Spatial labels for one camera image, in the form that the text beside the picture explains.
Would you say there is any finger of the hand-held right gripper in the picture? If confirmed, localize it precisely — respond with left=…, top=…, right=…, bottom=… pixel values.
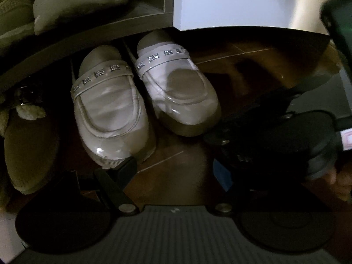
left=256, top=74, right=334, bottom=110
left=203, top=107, right=289, bottom=150

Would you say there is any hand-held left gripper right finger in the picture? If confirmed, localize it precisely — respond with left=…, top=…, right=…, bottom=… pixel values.
left=213, top=159, right=262, bottom=215

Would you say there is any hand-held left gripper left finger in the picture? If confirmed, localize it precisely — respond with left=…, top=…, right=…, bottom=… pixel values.
left=66, top=157, right=138, bottom=216

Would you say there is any cream loafer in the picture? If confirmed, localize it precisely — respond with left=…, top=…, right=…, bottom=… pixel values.
left=136, top=30, right=222, bottom=138
left=70, top=45, right=158, bottom=169

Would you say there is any brown fleece strap shoe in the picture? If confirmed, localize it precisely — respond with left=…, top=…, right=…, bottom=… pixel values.
left=0, top=88, right=60, bottom=195

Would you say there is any shoe cabinet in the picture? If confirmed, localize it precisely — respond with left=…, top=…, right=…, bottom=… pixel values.
left=0, top=0, right=176, bottom=108

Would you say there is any grey quilted slipper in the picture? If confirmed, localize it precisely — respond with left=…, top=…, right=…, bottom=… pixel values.
left=32, top=0, right=129, bottom=36

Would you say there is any person's right hand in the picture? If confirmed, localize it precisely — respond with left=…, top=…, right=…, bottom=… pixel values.
left=328, top=168, right=352, bottom=202

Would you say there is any white cabinet door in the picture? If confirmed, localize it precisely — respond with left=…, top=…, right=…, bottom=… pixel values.
left=172, top=0, right=332, bottom=31

